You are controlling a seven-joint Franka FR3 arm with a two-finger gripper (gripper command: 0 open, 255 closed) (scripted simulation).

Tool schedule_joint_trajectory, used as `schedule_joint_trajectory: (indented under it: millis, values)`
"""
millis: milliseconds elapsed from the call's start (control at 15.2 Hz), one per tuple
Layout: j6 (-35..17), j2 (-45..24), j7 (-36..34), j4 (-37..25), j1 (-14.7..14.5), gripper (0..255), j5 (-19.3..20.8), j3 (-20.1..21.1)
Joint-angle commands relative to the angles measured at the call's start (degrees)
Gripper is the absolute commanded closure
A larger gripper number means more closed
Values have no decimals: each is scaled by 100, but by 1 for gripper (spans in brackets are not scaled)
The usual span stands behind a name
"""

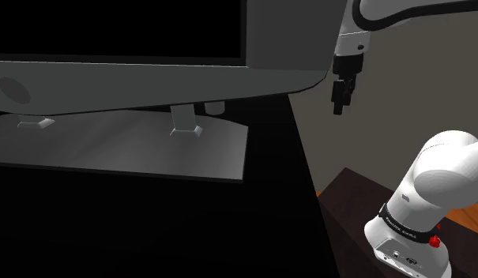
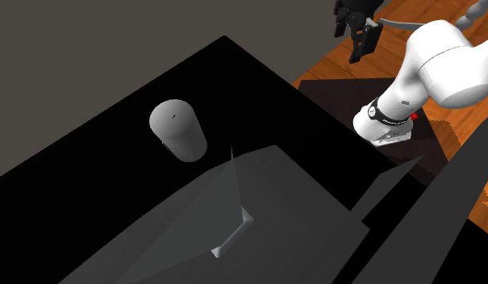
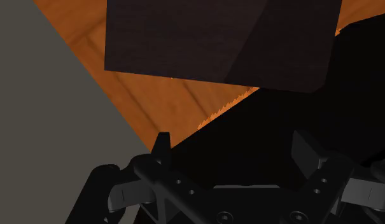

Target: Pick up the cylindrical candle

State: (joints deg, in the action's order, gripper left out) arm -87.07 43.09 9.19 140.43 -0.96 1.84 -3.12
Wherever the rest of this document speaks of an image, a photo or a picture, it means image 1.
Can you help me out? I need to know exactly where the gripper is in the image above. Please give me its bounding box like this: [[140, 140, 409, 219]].
[[330, 53, 365, 116]]

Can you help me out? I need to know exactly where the black desk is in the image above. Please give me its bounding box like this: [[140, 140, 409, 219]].
[[0, 93, 341, 278]]

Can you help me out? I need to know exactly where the grey computer monitor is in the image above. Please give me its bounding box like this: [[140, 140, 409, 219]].
[[0, 0, 350, 182]]

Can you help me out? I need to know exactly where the small grey cylinder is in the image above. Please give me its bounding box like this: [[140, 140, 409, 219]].
[[203, 101, 227, 116]]

